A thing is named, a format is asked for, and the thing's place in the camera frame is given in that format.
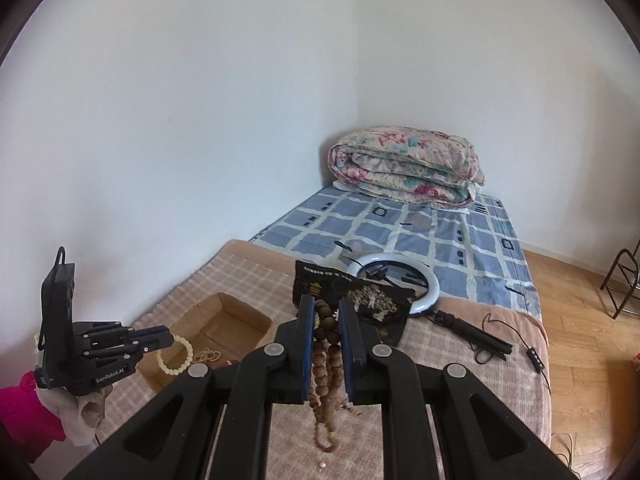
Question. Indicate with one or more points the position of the black snack bag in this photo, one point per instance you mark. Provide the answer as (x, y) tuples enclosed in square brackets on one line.
[(380, 305)]

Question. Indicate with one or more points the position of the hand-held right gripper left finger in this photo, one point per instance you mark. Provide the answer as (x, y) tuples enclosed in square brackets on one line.
[(306, 355)]

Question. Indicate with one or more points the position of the beige checked blanket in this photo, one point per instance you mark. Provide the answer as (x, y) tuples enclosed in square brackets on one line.
[(450, 400)]

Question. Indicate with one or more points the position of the brown cardboard box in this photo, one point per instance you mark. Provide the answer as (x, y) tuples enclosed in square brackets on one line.
[(240, 310)]

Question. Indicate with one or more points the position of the black metal clothes rack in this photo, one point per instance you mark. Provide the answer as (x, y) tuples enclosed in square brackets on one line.
[(617, 280)]

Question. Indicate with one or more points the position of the folded floral quilt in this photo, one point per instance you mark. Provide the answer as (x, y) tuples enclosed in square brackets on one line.
[(400, 165)]

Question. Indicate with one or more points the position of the person's left forearm pink sleeve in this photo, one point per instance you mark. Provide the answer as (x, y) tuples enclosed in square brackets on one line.
[(25, 410)]

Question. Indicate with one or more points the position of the blue checked bedsheet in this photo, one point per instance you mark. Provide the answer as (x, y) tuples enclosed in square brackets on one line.
[(450, 240)]

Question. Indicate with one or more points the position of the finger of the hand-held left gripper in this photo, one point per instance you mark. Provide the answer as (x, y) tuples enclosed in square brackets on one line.
[(150, 340)]

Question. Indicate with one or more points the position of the black folded tripod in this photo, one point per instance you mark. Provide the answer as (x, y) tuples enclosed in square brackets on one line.
[(470, 332)]

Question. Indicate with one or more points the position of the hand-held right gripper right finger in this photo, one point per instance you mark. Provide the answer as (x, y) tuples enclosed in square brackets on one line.
[(350, 355)]

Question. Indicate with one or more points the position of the person's left hand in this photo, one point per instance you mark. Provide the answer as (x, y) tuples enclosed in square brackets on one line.
[(75, 415)]

